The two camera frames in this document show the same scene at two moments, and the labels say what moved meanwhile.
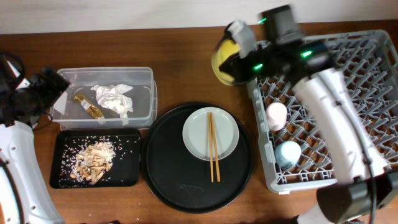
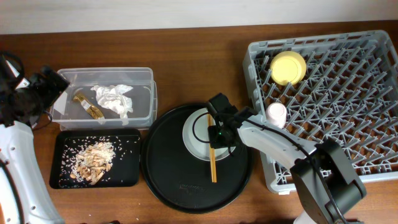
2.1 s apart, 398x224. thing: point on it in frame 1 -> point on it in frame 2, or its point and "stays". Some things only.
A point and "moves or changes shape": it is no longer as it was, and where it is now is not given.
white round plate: [196, 133] stays
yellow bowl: [224, 50] moves or changes shape
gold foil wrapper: [91, 109] stays
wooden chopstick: [211, 147] stays
